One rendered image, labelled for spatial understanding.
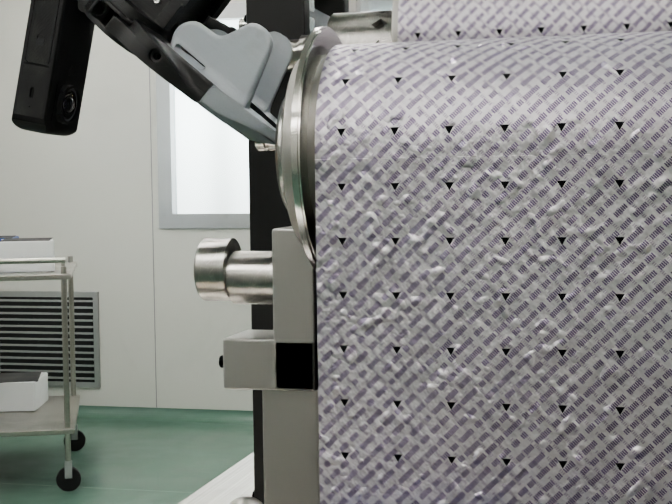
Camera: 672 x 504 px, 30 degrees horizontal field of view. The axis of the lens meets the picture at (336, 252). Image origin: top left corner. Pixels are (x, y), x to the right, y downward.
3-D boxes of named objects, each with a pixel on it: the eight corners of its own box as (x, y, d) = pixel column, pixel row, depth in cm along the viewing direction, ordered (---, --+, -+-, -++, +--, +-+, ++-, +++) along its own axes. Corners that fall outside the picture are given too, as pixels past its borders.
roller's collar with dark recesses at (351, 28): (344, 97, 103) (343, 18, 103) (416, 94, 101) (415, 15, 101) (325, 91, 97) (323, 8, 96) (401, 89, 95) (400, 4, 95)
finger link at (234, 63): (317, 76, 72) (203, -21, 74) (255, 155, 74) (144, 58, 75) (332, 82, 75) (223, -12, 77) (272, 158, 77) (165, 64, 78)
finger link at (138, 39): (203, 81, 73) (98, -11, 75) (187, 101, 73) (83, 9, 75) (232, 89, 77) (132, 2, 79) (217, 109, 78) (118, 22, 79)
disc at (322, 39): (356, 257, 83) (348, 29, 81) (363, 257, 83) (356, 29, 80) (295, 298, 68) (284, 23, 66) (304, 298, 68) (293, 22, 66)
